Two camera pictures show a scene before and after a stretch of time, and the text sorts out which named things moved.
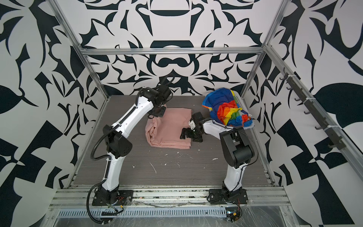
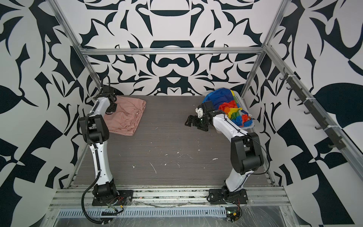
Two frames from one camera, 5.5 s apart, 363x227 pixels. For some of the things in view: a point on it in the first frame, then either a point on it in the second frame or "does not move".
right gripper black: (184, 132) → (195, 124)
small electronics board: (233, 213) does not move
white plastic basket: (243, 106) does not move
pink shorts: (165, 131) → (128, 113)
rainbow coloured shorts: (225, 109) does not move
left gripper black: (160, 114) → (114, 109)
